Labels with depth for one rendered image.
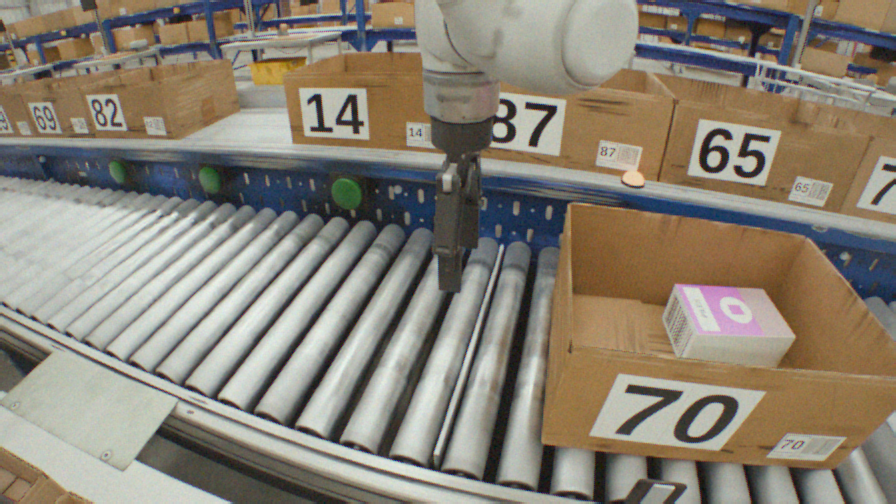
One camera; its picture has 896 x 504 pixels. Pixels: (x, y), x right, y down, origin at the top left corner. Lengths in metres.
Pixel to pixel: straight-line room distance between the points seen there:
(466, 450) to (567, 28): 0.43
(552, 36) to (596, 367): 0.29
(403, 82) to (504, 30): 0.56
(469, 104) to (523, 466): 0.41
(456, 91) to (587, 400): 0.35
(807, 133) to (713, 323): 0.44
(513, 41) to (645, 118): 0.55
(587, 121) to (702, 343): 0.43
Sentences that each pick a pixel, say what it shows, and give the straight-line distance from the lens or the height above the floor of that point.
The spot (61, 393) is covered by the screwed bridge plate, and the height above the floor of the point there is 0.75.
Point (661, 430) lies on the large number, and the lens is 0.51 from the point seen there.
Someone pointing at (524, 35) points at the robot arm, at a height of 1.17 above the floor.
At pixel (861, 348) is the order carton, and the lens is 0.65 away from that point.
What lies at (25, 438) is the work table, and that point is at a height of 0.75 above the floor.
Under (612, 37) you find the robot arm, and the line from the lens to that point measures 0.30.
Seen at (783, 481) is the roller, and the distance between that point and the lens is 0.63.
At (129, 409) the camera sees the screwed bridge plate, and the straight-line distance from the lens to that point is 0.68.
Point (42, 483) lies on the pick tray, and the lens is 0.55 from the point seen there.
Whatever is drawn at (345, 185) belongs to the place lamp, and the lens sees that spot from 0.89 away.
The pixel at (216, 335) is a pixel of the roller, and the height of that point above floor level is 0.73.
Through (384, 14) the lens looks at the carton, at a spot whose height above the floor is 0.96.
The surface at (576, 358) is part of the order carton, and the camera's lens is 0.41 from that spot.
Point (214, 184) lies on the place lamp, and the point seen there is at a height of 0.80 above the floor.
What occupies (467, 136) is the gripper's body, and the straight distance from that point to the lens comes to 0.49.
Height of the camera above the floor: 1.20
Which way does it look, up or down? 34 degrees down
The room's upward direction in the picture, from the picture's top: straight up
